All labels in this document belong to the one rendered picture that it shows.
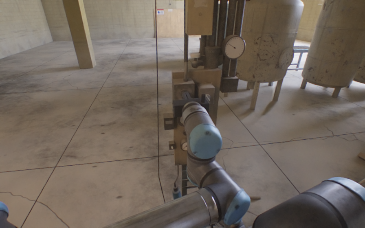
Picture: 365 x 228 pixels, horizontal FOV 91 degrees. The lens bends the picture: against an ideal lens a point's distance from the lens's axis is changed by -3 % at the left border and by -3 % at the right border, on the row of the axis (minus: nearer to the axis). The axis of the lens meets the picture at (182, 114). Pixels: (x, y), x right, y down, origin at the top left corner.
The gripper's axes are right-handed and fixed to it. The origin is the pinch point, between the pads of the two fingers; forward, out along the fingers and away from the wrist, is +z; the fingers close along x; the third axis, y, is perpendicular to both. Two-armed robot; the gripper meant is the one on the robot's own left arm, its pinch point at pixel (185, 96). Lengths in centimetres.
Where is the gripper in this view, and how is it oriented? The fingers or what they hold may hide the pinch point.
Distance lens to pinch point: 79.6
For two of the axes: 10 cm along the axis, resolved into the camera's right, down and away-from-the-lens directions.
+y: 0.0, -8.7, -4.9
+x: -9.9, 0.8, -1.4
